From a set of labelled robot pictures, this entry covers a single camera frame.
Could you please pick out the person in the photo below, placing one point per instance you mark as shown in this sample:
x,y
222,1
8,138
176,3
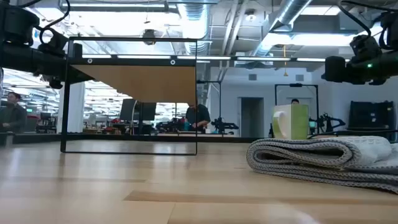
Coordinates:
x,y
12,116
295,101
199,116

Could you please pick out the grey folded knitted cloth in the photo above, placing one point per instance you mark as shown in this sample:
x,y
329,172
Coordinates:
x,y
317,155

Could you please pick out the corrugated silver ventilation duct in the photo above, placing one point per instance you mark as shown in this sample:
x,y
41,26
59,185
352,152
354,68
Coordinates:
x,y
194,18

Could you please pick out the wooden shelf black metal frame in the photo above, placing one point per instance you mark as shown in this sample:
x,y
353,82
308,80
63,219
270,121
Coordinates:
x,y
140,81

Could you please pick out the black background robot arm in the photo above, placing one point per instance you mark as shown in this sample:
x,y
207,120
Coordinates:
x,y
222,126
325,123

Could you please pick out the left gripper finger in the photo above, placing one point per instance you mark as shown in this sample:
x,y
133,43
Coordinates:
x,y
77,77

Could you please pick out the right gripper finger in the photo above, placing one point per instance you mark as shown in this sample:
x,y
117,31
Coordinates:
x,y
334,69

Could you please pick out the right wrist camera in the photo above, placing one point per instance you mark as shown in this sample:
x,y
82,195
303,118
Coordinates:
x,y
365,48

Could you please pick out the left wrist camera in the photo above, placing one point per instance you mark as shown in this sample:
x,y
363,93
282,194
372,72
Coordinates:
x,y
54,43

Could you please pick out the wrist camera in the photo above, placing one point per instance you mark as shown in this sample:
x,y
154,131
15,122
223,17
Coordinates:
x,y
365,48
54,43

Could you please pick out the black metal stand frame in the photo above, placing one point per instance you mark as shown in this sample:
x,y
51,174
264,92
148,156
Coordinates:
x,y
295,85

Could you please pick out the white square pillar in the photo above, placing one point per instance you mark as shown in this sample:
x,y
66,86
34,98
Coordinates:
x,y
76,105

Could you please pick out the black background monitor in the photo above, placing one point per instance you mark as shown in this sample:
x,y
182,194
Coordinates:
x,y
127,110
148,111

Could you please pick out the grey doorway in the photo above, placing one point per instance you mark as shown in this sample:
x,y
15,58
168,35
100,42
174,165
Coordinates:
x,y
252,118

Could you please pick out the black cabinet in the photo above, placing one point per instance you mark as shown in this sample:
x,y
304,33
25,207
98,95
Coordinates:
x,y
371,115

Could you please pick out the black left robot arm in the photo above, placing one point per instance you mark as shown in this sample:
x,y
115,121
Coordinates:
x,y
15,25

